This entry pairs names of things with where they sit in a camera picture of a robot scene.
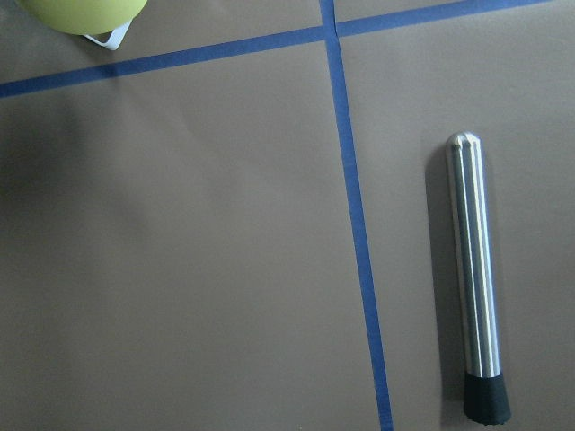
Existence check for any steel muddler black tip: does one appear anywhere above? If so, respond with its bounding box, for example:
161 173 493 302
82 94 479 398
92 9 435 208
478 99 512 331
446 131 511 426

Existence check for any white wire cup rack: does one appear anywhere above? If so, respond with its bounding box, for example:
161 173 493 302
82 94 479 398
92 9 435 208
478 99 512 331
84 21 132 51

